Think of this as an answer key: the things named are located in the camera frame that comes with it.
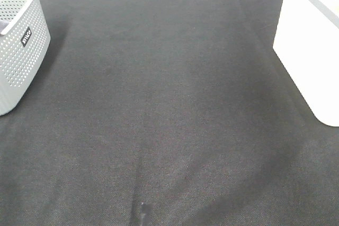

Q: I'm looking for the black fabric table cover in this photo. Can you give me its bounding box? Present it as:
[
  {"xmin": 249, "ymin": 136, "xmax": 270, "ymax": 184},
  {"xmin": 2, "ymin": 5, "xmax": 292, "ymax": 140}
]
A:
[{"xmin": 1, "ymin": 0, "xmax": 338, "ymax": 225}]

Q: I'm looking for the white plastic box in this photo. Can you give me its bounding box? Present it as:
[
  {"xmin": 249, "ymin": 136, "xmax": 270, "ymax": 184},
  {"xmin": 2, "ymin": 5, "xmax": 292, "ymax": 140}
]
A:
[{"xmin": 273, "ymin": 0, "xmax": 338, "ymax": 127}]

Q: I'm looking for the grey perforated plastic basket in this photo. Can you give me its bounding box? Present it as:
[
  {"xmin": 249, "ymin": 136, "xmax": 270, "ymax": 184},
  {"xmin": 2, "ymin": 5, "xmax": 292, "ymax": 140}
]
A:
[{"xmin": 1, "ymin": 0, "xmax": 50, "ymax": 115}]

